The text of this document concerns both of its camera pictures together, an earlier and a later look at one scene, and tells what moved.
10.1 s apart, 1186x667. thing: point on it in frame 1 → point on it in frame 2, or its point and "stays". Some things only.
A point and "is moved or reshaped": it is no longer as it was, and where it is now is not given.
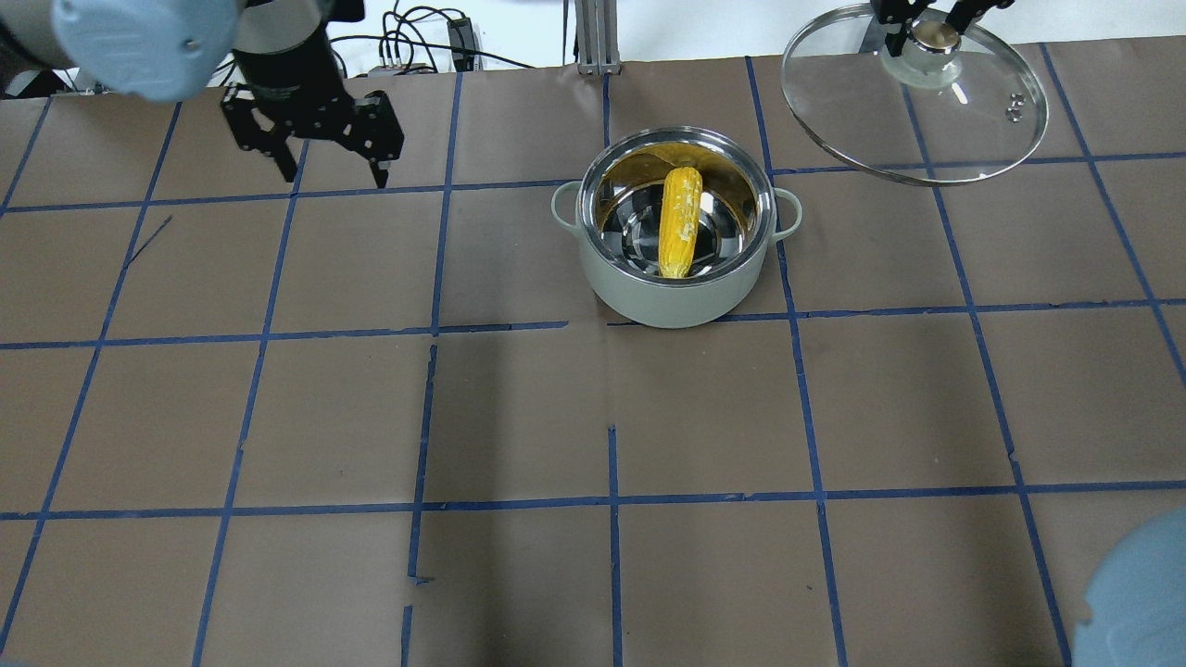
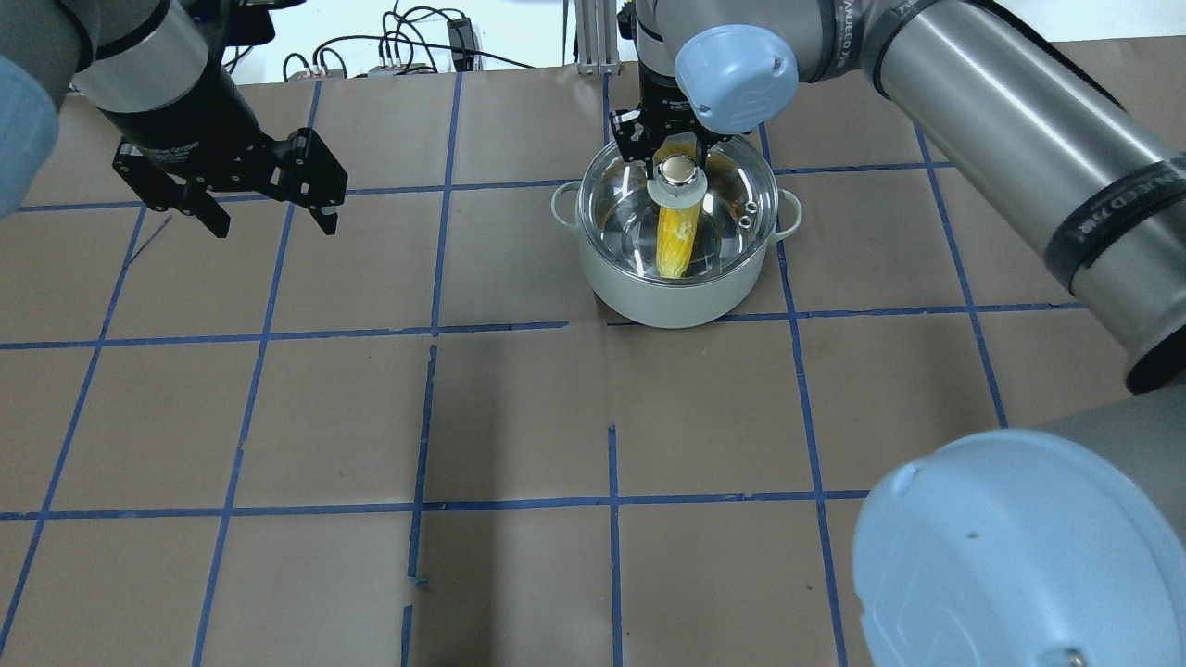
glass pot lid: x=952 y=107 is moved or reshaped
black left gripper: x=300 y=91 → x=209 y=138
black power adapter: x=462 y=45 stays
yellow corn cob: x=679 y=220 stays
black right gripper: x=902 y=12 → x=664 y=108
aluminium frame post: x=598 y=37 stays
